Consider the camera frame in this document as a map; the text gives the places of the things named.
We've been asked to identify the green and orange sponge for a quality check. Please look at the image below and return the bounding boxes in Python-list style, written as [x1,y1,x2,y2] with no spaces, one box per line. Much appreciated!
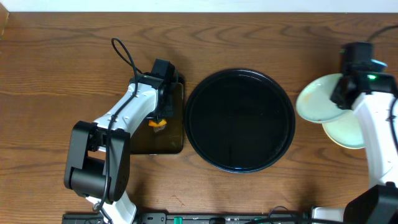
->
[148,119,167,128]

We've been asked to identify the light blue plate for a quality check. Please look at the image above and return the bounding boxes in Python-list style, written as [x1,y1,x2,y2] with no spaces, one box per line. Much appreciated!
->
[322,111,364,149]
[296,73,348,124]

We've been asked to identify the yellow plate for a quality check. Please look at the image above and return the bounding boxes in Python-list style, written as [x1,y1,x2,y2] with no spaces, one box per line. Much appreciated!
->
[322,125,364,149]

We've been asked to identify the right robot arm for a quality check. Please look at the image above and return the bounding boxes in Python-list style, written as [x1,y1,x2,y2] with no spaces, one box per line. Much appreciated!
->
[310,72,397,223]

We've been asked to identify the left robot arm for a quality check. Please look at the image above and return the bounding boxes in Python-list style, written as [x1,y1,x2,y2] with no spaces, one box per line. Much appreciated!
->
[64,73,185,223]

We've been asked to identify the black rectangular water tray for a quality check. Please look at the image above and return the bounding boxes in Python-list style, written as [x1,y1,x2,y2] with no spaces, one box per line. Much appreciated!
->
[130,77,185,154]

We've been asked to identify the round black serving tray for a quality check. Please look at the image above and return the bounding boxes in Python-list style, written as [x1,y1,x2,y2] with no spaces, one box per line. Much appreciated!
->
[184,68,295,173]

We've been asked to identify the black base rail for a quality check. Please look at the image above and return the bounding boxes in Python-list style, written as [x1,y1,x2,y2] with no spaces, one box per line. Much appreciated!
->
[60,210,309,224]

